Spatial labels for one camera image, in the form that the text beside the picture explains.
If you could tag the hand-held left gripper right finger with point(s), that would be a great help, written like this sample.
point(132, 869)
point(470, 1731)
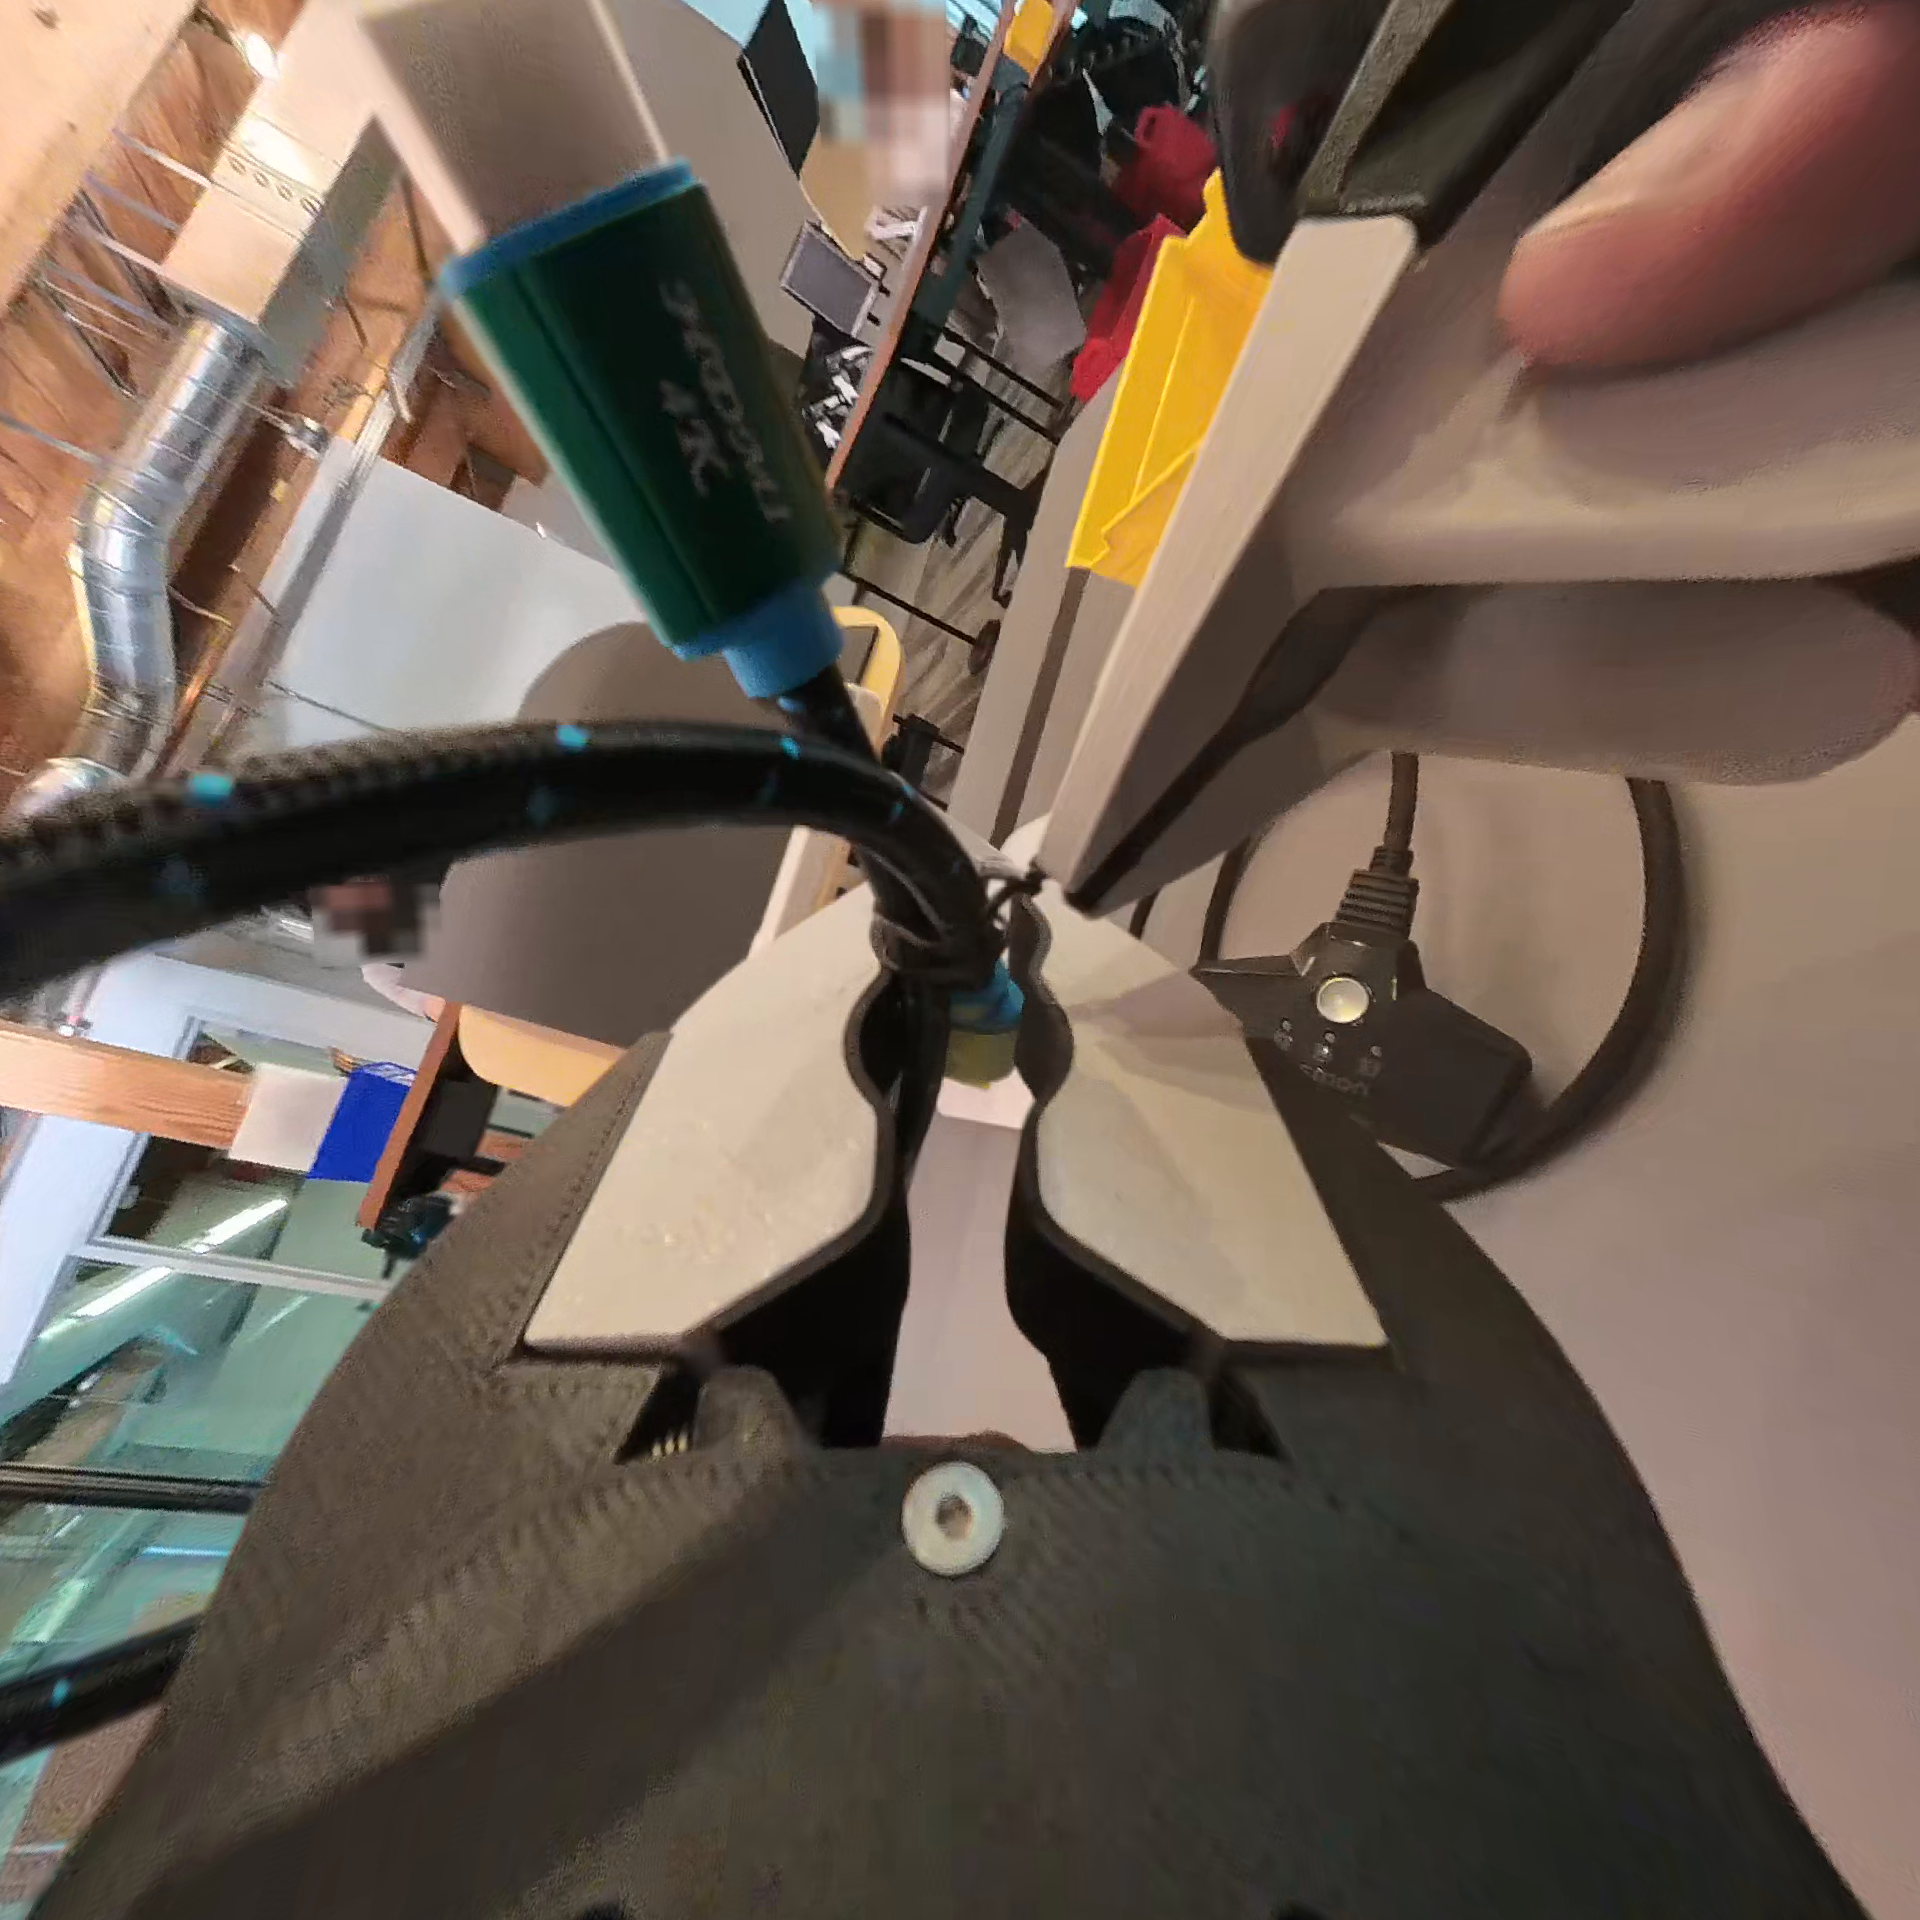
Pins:
point(1200, 1199)

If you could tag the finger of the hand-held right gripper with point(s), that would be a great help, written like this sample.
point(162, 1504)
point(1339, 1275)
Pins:
point(1576, 685)
point(1262, 496)

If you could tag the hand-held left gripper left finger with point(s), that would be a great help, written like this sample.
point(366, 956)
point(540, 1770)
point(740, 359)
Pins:
point(718, 1187)

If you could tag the black twist tie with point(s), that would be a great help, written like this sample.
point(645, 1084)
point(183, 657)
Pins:
point(1013, 895)

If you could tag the person's right hand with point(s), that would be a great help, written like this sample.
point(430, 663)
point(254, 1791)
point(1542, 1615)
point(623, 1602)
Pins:
point(1724, 227)

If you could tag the yellow plastic bin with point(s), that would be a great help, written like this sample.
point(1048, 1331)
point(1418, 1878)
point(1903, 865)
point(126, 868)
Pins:
point(1171, 391)

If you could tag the low red basket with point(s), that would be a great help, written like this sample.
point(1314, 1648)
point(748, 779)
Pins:
point(1117, 324)

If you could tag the wooden board stand white base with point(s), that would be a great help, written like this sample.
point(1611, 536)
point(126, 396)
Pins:
point(597, 899)

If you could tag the blue storage box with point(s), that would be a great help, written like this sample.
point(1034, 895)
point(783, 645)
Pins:
point(359, 1117)

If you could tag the white foam block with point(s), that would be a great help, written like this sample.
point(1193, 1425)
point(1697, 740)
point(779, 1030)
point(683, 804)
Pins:
point(277, 1117)

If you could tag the grey desk monitor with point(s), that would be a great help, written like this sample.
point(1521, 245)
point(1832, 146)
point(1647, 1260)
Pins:
point(834, 279)

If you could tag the thin black pole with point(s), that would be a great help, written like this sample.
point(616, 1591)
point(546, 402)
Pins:
point(120, 1490)

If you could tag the brown top black frame desk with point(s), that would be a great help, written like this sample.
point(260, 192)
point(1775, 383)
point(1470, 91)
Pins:
point(430, 1078)

